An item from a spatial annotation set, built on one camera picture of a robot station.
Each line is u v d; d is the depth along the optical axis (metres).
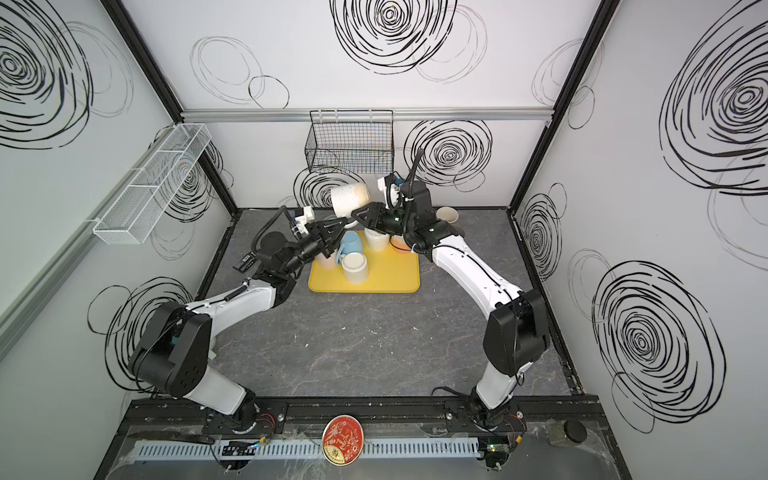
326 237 0.71
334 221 0.75
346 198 0.75
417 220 0.62
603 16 0.72
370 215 0.71
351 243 0.96
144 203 0.75
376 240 1.03
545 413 0.76
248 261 1.03
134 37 0.75
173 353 0.44
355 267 0.94
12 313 0.51
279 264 0.65
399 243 1.02
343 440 0.68
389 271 1.02
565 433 0.64
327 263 1.01
